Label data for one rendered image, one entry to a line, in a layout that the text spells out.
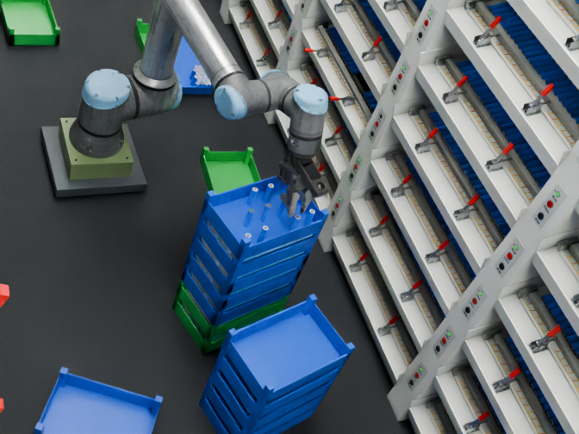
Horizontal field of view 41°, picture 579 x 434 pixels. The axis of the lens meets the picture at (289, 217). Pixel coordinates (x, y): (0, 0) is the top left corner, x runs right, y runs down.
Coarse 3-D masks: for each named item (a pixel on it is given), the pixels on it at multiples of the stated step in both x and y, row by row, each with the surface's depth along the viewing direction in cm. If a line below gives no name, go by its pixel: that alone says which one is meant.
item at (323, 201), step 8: (280, 112) 323; (280, 120) 321; (288, 120) 321; (280, 128) 323; (288, 128) 315; (288, 136) 315; (320, 152) 307; (320, 160) 304; (320, 168) 297; (328, 168) 302; (328, 176) 299; (328, 184) 300; (336, 184) 297; (328, 192) 297; (312, 200) 300; (320, 200) 295; (328, 200) 295; (320, 208) 292
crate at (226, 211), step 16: (208, 192) 216; (224, 192) 221; (240, 192) 226; (272, 192) 234; (208, 208) 218; (224, 208) 224; (240, 208) 226; (256, 208) 228; (272, 208) 230; (224, 224) 213; (240, 224) 222; (256, 224) 224; (272, 224) 225; (288, 224) 227; (320, 224) 226; (224, 240) 216; (240, 240) 218; (256, 240) 219; (272, 240) 216; (288, 240) 221; (240, 256) 211
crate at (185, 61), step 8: (184, 40) 339; (184, 48) 338; (184, 56) 336; (192, 56) 338; (176, 64) 333; (184, 64) 334; (192, 64) 336; (184, 72) 333; (184, 80) 331; (184, 88) 324; (192, 88) 326; (200, 88) 327; (208, 88) 329
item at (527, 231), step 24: (576, 144) 175; (576, 168) 175; (576, 192) 176; (528, 216) 190; (552, 216) 183; (576, 216) 182; (504, 240) 199; (528, 240) 191; (528, 264) 194; (456, 312) 219; (480, 312) 210; (432, 336) 231; (456, 336) 220; (432, 360) 231; (456, 360) 227; (432, 384) 235; (408, 408) 245
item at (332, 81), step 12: (312, 24) 297; (324, 24) 296; (312, 36) 295; (312, 48) 291; (324, 60) 287; (324, 72) 283; (336, 84) 279; (360, 84) 279; (336, 96) 276; (348, 108) 272; (348, 120) 269; (360, 120) 268; (360, 132) 259
